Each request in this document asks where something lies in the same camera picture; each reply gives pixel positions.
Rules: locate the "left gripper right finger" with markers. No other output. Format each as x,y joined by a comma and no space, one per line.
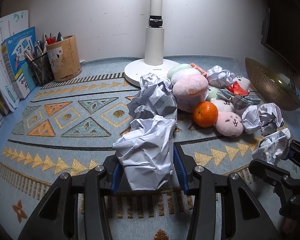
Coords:
220,202

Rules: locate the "orange tangerine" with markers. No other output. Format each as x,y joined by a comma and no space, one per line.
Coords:
205,114

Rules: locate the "cork pen holder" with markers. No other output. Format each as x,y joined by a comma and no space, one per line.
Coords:
64,59

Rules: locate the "three-ball plush dango large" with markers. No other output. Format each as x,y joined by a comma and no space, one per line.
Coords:
187,82

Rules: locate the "blue study workbook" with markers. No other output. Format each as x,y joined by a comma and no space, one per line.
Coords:
16,63

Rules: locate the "black wall television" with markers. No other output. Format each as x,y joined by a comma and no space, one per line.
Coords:
281,30

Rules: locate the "white desk lamp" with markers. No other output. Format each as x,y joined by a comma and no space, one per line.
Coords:
153,61

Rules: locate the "white cat plush doll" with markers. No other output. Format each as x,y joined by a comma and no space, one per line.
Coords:
240,86

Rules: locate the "paper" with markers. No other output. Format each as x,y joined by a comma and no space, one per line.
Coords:
274,147

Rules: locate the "brown ribbed glass bowl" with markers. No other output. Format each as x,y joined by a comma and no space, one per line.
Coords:
272,87

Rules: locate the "plaid fabric piece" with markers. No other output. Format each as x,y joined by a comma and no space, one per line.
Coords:
237,100

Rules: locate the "black mesh pen holder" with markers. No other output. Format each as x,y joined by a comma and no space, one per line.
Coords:
40,66

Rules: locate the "paper ball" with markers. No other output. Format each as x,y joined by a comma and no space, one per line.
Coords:
267,118
146,153
219,77
155,97

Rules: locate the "small orange box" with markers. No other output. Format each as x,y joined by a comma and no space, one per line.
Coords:
203,72

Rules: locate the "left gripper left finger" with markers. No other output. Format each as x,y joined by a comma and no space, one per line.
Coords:
56,215

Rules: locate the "patterned blue table mat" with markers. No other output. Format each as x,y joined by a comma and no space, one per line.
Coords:
71,127

